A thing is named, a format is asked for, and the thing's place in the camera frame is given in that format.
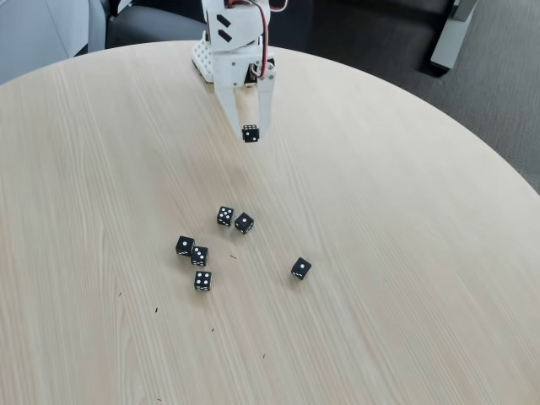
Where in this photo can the grey desk leg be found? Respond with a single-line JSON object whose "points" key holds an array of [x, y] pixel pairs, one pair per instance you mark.
{"points": [[451, 34]]}

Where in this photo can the black die with white pips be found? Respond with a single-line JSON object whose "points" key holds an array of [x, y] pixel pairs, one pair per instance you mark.
{"points": [[244, 223], [225, 215], [185, 246], [203, 281], [251, 134], [199, 255], [300, 268]]}

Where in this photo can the dark grey chair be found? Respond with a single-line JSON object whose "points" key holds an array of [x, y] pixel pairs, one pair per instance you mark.
{"points": [[147, 27]]}

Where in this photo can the white cabinet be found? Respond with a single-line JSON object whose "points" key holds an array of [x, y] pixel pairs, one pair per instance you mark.
{"points": [[38, 34]]}

